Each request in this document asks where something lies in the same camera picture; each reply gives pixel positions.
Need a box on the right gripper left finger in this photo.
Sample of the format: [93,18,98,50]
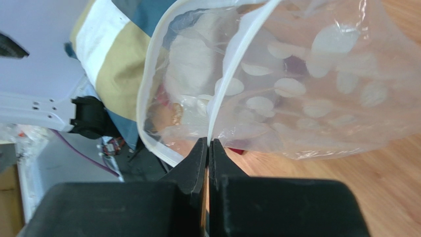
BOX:
[23,138,208,237]

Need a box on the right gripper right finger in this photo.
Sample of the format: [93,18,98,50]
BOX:
[209,140,370,237]

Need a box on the clear polka dot zip bag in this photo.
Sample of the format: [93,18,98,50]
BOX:
[137,0,421,165]

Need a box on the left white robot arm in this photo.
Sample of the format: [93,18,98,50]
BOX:
[0,76,120,140]

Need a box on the plaid blue beige pillow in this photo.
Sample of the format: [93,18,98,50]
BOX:
[69,0,173,149]

